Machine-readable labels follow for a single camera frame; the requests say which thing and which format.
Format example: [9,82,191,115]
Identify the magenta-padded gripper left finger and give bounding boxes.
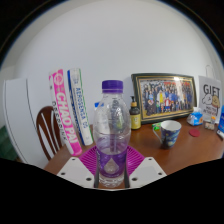
[56,145,100,190]

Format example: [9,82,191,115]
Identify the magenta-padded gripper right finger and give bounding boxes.
[124,145,168,189]

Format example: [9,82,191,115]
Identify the clear purple-capped water bottle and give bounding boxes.
[92,79,132,189]

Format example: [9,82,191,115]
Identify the green wrapped packet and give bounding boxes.
[151,121,163,132]

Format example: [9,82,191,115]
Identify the amber yellow-labelled pump bottle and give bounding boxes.
[129,95,142,131]

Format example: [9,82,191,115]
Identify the blue painted ceramic mug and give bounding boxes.
[152,119,183,150]

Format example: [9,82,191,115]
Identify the pink shuttlecock tube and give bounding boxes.
[48,68,83,157]

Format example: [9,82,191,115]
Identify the white blue-green shuttlecock tube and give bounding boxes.
[66,68,95,147]

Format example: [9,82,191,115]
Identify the brown wooden chair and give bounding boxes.
[35,105,64,162]

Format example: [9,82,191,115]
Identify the flat round red coaster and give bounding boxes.
[188,128,201,138]

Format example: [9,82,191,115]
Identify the framed group photo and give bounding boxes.
[130,72,198,125]

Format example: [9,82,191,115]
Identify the blue tissue pack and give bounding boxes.
[186,111,204,127]

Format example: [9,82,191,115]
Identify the small floral pouch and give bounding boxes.
[203,120,216,132]

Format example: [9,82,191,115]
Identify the green crate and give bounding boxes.
[0,124,19,162]

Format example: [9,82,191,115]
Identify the blue detergent bottle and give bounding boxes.
[217,104,224,134]

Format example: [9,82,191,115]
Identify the white paper gift bag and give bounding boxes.
[197,64,223,124]

